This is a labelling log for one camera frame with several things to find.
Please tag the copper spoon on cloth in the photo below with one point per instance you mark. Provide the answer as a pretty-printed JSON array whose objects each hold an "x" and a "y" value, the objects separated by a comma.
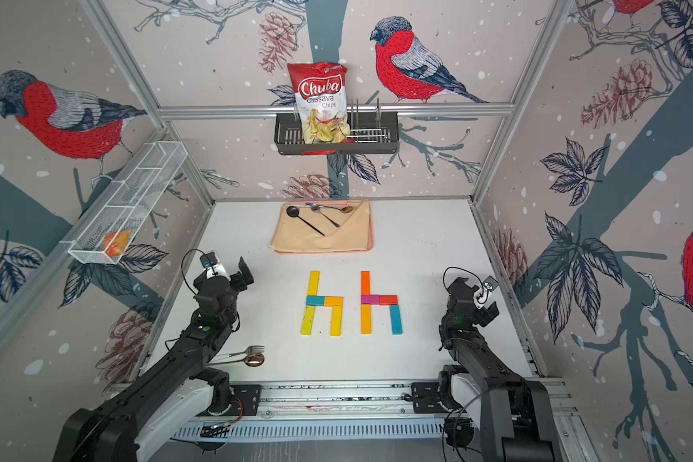
[{"x": 344, "y": 210}]

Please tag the black wall rack basket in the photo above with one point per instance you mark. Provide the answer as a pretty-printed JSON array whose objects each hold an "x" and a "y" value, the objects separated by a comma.
[{"x": 372, "y": 131}]

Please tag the copper spoon near base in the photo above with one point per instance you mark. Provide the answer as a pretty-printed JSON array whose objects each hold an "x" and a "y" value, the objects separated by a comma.
[{"x": 250, "y": 360}]

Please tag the red cassava chips bag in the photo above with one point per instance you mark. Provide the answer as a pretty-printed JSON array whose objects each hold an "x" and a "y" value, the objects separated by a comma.
[{"x": 320, "y": 97}]

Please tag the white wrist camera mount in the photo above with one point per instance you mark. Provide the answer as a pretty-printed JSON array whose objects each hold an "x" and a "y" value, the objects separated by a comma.
[{"x": 488, "y": 285}]

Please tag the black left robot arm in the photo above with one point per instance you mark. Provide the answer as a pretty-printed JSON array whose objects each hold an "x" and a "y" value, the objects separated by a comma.
[{"x": 112, "y": 431}]

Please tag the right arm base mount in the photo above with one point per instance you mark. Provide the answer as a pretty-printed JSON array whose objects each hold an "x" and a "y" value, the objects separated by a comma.
[{"x": 454, "y": 387}]

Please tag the beige folded cloth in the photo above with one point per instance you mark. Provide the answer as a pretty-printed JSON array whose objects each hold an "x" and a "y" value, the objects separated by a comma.
[{"x": 355, "y": 234}]

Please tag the red block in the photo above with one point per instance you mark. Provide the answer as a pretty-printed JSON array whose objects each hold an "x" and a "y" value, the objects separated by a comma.
[{"x": 388, "y": 300}]

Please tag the black ladle spoon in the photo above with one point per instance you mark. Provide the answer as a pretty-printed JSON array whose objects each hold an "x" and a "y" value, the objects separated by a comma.
[{"x": 293, "y": 211}]

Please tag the yellow long block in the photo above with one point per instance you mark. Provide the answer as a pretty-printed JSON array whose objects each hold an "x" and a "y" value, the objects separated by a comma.
[{"x": 336, "y": 321}]

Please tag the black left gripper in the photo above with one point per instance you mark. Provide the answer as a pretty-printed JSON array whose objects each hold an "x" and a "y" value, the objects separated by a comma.
[{"x": 241, "y": 283}]

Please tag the magenta block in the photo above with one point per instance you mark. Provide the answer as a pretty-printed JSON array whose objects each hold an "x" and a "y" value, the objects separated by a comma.
[{"x": 370, "y": 300}]

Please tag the teal short block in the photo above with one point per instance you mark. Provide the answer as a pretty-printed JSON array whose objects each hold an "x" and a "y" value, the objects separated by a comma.
[{"x": 315, "y": 301}]

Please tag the small orange yellow block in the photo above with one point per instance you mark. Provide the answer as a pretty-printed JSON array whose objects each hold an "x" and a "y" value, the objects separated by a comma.
[{"x": 333, "y": 301}]

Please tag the silver spoon on cloth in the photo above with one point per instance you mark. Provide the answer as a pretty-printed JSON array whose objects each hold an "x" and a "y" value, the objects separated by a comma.
[{"x": 318, "y": 209}]

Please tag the teal long block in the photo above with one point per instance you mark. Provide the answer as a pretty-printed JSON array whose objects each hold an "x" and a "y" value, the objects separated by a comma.
[{"x": 396, "y": 320}]

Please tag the white wire mesh basket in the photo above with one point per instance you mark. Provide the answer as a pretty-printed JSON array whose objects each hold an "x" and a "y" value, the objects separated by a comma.
[{"x": 131, "y": 198}]

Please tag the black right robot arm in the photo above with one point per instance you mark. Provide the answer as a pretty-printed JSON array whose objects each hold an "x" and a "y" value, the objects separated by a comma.
[{"x": 516, "y": 421}]

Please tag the orange long block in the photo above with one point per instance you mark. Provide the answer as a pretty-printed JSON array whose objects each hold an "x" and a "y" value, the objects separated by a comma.
[{"x": 366, "y": 320}]

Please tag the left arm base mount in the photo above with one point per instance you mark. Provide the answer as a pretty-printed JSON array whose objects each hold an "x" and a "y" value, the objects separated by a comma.
[{"x": 237, "y": 399}]

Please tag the silver fork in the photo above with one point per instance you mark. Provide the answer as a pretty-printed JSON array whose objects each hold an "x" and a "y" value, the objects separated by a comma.
[{"x": 250, "y": 351}]

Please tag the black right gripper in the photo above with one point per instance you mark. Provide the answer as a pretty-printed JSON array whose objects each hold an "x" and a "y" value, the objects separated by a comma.
[{"x": 486, "y": 315}]

